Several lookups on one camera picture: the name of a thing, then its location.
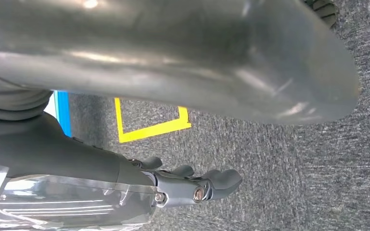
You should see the blue metal shelf rack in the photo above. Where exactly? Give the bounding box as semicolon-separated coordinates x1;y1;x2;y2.
53;90;73;138

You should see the yellow floor tape square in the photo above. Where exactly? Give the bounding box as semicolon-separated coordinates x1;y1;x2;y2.
114;97;192;144

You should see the black robot foot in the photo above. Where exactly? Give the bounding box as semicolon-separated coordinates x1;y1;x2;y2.
304;0;339;29

